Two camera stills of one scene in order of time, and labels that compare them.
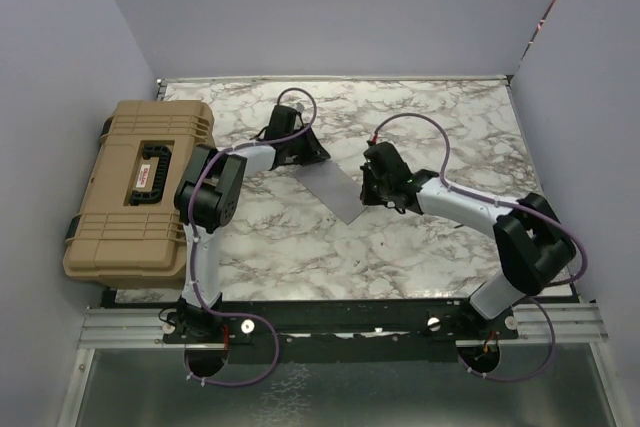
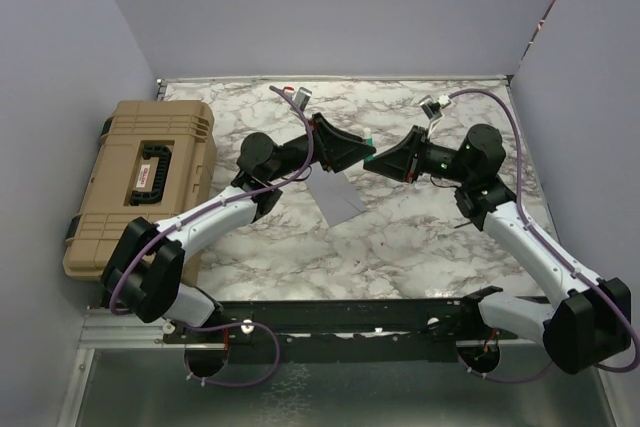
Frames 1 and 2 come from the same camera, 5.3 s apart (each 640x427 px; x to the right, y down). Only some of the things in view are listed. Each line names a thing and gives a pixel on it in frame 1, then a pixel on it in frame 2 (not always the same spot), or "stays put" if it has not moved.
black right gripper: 367,196 to 399,162
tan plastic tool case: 126,231 stays put
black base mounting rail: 329,331 stays put
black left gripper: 314,151 to 336,149
